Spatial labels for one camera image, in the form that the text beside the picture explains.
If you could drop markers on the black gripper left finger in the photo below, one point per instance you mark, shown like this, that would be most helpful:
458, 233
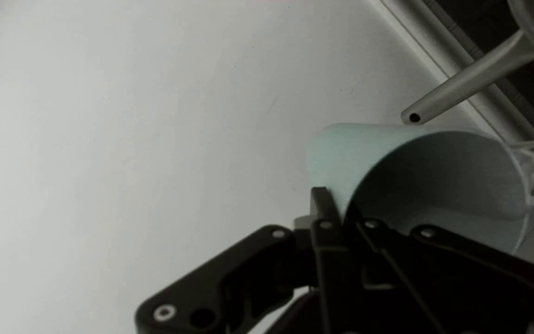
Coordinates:
241, 280

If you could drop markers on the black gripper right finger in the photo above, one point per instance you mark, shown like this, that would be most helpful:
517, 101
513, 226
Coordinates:
452, 280

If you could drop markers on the large teal cup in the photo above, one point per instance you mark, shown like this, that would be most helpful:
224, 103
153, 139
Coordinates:
439, 187

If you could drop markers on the black steel gas stove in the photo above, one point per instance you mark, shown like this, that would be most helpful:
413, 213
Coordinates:
463, 25

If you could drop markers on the large steel saucepan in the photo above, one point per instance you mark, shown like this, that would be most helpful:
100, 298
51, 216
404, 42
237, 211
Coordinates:
463, 81

